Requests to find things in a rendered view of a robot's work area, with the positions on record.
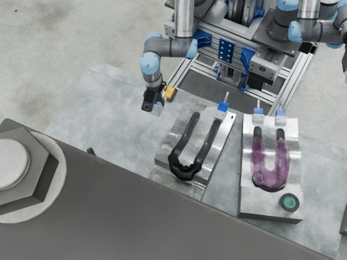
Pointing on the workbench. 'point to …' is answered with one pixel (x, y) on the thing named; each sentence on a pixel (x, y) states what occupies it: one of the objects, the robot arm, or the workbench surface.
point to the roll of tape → (290, 202)
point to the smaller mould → (344, 223)
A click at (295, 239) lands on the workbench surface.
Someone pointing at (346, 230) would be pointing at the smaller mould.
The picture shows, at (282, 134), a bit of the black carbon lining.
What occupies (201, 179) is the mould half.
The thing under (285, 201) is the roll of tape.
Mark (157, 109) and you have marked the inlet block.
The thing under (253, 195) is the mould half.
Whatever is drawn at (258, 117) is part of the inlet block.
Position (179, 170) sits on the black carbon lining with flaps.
